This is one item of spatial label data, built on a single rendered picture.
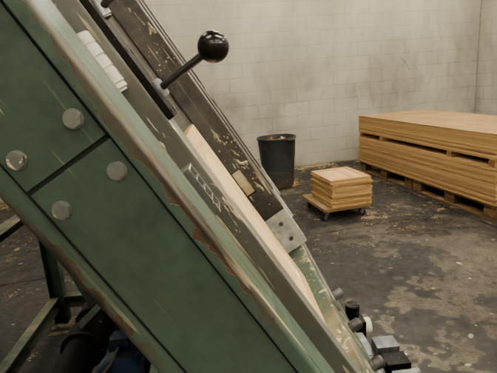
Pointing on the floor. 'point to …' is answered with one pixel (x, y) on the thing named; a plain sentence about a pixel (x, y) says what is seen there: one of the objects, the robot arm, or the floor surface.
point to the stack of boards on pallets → (435, 155)
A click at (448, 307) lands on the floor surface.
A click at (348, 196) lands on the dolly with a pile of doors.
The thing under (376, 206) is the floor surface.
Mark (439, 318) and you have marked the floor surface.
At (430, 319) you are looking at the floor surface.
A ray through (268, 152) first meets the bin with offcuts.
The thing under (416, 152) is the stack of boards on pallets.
